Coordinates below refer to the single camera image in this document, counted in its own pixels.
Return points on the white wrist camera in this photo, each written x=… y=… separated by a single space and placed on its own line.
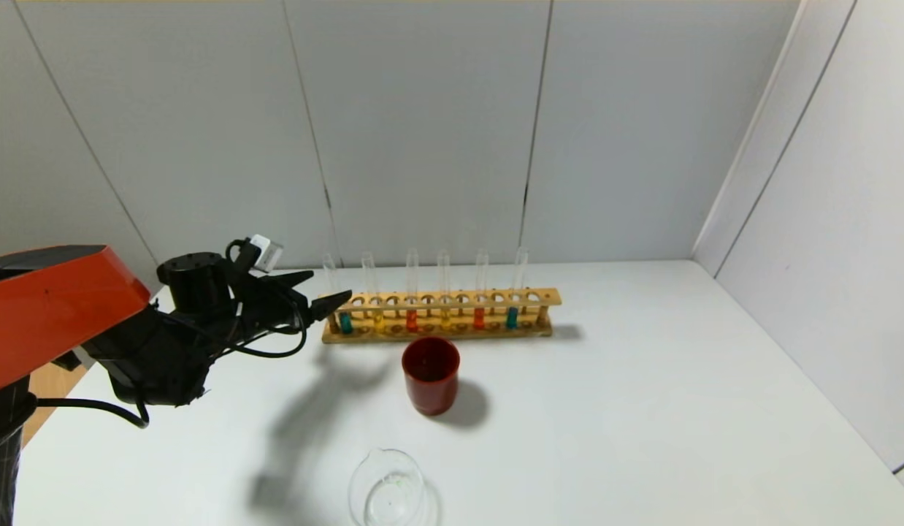
x=266 y=252

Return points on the wooden test tube rack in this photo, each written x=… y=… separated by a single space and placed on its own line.
x=459 y=299

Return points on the dark red plastic cup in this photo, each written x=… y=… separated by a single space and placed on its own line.
x=431 y=387

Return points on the clear glass beaker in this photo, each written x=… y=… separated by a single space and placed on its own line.
x=386 y=489

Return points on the test tube with blue pigment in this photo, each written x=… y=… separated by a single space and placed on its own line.
x=330 y=274
x=519 y=274

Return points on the test tube with orange pigment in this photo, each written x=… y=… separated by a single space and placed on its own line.
x=412 y=274
x=480 y=274

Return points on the orange and black left arm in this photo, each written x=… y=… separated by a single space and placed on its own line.
x=58 y=314

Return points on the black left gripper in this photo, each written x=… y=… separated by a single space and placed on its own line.
x=297 y=295

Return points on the test tube with yellow pigment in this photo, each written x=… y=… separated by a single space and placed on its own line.
x=444 y=274
x=369 y=277

